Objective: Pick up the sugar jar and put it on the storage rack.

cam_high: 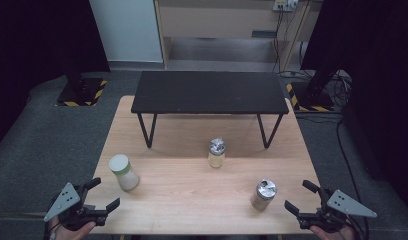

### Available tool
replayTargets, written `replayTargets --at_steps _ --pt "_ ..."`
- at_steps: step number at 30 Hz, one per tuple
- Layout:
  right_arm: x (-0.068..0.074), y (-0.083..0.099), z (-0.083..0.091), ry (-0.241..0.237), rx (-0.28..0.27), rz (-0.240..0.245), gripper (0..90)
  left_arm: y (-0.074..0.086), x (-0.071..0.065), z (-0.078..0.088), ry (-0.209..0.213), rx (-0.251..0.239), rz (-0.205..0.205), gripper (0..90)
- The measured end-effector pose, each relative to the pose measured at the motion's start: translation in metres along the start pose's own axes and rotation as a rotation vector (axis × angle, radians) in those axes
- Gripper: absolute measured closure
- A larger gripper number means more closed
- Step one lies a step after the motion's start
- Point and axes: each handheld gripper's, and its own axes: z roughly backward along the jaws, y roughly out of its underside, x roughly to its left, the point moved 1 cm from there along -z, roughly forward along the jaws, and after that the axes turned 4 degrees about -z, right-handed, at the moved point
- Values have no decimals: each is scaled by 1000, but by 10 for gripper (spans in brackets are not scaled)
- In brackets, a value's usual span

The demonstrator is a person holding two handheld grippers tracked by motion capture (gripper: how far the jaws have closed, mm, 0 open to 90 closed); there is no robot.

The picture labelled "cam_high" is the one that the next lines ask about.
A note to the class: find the person's right hand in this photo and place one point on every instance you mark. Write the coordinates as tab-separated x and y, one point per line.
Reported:
335	236

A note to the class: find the white power strip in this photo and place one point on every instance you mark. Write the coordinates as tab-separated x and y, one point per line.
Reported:
284	5

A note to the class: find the person's left hand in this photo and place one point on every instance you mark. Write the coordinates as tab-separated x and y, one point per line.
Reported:
70	235

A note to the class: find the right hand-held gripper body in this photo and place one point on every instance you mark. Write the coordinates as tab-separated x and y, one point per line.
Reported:
345	204

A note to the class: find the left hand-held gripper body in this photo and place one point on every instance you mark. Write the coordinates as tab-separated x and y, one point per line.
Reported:
63	200

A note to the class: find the grey label strip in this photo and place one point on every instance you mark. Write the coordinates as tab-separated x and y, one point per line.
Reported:
263	34

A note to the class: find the foil-capped jar of yellow powder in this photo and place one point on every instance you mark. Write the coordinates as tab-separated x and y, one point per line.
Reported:
216	153

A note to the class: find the striped-edge black stand base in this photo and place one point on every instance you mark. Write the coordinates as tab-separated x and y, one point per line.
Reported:
82	93
313	101

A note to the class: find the black curtain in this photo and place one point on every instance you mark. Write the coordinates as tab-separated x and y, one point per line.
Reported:
375	66
32	43

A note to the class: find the black metal-legged shelf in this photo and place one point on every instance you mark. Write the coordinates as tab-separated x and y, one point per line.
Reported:
208	91

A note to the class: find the green-lidded jar of white powder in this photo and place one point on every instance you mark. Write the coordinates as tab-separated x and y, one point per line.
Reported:
123	171

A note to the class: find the white panel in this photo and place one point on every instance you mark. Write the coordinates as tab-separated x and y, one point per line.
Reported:
127	30

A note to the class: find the foil-capped jar of brown powder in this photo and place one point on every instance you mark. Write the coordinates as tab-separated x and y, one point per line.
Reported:
263	196

